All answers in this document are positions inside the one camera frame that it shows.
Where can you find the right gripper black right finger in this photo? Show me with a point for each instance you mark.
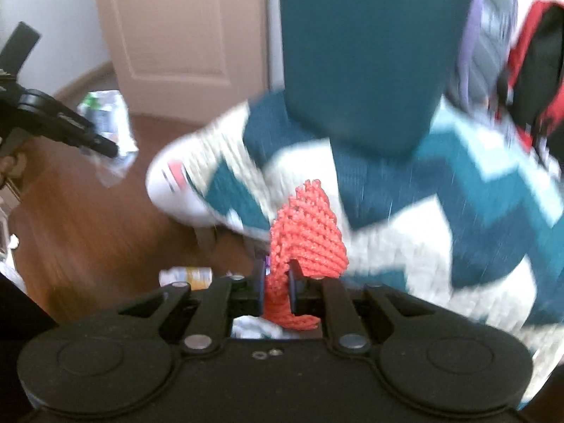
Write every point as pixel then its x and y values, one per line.
pixel 305 293

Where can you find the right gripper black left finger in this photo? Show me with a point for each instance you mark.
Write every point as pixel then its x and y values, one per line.
pixel 248 292

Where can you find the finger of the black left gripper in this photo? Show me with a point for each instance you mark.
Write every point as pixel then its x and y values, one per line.
pixel 95 143

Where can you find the yellow milk carton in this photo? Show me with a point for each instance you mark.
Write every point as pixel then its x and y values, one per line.
pixel 197 278

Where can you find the orange foam net sleeve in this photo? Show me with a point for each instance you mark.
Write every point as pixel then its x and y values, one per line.
pixel 304 230

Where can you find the teal trash bin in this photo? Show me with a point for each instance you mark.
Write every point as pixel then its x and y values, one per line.
pixel 369 73

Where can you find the clear plastic bag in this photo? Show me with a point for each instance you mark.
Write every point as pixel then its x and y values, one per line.
pixel 109 113

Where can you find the beige wooden door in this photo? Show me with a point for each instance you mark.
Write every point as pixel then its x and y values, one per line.
pixel 186 59

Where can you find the teal white zigzag blanket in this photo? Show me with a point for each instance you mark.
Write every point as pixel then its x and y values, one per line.
pixel 468 221

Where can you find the red black backpack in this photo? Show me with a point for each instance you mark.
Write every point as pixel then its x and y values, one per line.
pixel 533 79

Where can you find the purple grey backpack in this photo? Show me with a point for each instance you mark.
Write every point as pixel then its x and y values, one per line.
pixel 483 51

